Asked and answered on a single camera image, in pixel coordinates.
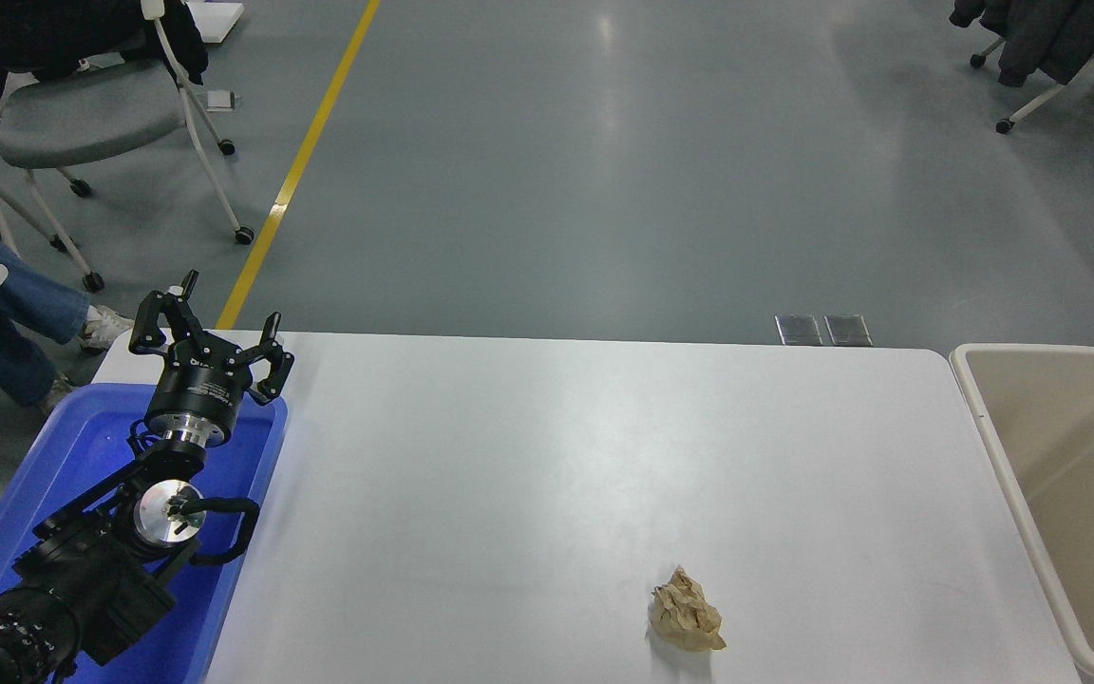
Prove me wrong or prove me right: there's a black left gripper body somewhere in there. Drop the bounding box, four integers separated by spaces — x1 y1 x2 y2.
145 351 255 434

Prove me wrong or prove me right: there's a black jacket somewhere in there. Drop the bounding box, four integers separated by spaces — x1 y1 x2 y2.
0 0 210 117

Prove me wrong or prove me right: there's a metal floor plate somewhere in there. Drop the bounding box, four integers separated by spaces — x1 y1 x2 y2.
824 314 874 347
775 314 824 347

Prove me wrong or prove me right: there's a white-frame chair with coat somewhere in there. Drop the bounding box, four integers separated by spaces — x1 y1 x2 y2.
969 0 1094 146

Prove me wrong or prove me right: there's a dark grey coat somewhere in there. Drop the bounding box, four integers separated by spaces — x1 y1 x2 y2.
948 0 1094 88

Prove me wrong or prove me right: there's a crumpled tan paper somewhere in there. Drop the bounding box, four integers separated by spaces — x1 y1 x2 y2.
648 566 728 653

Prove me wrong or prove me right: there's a blue plastic tray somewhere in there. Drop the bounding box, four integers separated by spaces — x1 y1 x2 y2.
0 383 288 684

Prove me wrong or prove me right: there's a person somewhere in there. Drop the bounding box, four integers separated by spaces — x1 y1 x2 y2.
0 190 136 417

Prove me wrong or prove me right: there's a white flat board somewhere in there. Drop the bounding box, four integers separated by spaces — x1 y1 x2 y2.
183 0 246 45

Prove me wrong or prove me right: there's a large pale bin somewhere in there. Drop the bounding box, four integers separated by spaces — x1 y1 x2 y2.
949 343 1094 684

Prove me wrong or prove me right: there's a grey seat white-frame chair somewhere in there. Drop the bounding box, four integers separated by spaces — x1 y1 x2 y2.
0 0 256 295

